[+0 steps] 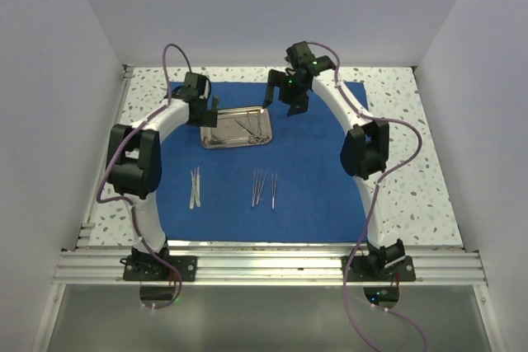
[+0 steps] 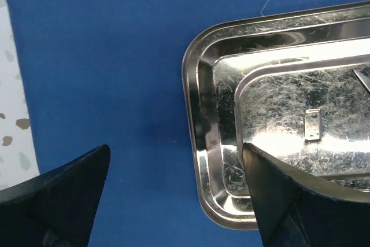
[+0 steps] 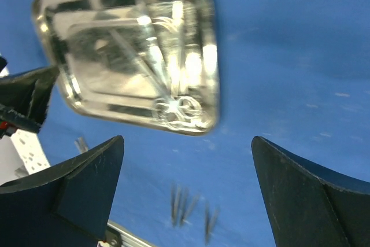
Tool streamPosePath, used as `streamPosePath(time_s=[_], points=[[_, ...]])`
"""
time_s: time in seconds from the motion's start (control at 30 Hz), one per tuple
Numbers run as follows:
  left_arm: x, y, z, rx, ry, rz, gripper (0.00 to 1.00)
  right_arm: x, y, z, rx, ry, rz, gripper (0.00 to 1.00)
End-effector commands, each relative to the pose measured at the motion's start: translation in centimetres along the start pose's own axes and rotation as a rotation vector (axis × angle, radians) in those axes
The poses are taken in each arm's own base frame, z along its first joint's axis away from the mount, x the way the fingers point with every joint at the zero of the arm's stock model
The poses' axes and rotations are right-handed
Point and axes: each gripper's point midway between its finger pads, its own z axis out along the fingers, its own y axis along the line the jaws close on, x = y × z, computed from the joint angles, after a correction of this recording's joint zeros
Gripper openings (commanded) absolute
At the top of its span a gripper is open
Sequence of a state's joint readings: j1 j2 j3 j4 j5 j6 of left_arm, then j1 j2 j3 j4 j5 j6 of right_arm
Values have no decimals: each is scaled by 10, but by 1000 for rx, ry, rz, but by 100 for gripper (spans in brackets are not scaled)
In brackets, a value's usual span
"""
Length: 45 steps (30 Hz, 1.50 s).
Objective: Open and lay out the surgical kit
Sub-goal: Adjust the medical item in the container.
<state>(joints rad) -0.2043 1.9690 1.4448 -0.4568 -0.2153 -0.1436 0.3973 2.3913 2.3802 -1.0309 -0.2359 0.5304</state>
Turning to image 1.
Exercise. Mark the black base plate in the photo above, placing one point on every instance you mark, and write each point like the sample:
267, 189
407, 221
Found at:
152, 270
389, 265

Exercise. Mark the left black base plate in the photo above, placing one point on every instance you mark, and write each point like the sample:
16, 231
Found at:
152, 270

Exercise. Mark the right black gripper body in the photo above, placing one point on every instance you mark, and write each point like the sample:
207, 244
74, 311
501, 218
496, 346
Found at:
290, 88

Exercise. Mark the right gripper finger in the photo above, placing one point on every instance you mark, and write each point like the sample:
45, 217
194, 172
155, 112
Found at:
296, 110
274, 80

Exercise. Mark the aluminium front rail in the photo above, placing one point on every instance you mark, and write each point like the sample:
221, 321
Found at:
274, 265

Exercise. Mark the blue surgical cloth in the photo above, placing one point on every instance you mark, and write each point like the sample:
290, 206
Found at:
316, 201

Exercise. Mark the steel forceps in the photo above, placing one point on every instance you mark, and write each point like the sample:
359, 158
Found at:
247, 125

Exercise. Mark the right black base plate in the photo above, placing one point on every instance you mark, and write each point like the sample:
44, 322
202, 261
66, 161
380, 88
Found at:
389, 265

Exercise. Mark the steel scalpel handle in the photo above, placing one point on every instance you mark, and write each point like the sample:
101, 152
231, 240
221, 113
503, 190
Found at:
193, 190
197, 187

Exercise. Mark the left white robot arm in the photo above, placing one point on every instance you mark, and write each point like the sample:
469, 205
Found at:
134, 161

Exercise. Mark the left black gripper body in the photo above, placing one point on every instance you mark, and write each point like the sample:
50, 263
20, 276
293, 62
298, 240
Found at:
206, 118

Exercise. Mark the steel instrument tray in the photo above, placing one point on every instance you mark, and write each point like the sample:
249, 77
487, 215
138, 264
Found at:
227, 133

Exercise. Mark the steel surgical scissors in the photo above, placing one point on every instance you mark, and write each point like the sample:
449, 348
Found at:
255, 121

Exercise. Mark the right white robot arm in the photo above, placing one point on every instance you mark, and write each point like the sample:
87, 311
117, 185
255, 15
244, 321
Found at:
365, 150

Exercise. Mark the steel tweezers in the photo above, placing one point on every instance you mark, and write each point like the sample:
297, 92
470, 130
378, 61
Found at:
261, 180
274, 181
255, 186

